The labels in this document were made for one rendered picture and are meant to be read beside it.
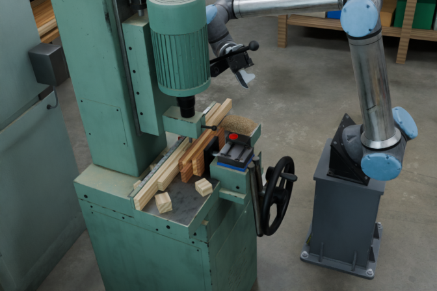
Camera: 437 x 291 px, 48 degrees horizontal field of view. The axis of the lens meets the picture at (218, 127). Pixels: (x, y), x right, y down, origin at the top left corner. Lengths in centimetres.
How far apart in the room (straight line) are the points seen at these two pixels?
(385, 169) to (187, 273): 85
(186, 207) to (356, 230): 106
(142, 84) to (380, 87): 83
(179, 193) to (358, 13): 83
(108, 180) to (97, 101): 33
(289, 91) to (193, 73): 238
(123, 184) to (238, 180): 47
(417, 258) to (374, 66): 126
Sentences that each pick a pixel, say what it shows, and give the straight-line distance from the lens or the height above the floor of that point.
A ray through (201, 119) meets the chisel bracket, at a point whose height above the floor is 106.
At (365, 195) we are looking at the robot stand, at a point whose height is 50.
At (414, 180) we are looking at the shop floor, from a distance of 318.
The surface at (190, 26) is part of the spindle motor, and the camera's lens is 147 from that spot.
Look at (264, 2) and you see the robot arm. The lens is 195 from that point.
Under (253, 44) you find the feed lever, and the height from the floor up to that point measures 132.
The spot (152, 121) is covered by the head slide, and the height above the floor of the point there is 106.
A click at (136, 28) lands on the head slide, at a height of 141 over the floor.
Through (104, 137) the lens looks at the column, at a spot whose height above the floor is 96.
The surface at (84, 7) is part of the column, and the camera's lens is 160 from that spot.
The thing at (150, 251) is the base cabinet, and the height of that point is 55.
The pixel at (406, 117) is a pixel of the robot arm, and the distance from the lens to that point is 217.
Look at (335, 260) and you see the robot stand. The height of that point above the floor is 3.
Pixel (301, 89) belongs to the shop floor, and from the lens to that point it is 389.
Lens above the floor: 203
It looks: 36 degrees down
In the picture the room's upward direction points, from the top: 4 degrees counter-clockwise
